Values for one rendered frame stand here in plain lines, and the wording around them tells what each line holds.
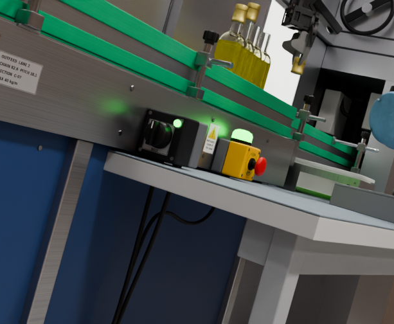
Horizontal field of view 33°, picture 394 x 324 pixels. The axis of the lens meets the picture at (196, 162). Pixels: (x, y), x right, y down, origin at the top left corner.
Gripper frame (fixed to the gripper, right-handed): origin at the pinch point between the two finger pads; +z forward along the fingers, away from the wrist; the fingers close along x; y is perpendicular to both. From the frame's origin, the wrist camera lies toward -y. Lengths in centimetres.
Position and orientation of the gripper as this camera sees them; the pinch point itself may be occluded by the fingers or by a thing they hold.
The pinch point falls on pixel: (299, 61)
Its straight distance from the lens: 192.9
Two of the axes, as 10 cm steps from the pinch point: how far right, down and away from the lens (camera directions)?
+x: 2.8, 1.1, -9.5
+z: -2.7, 9.6, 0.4
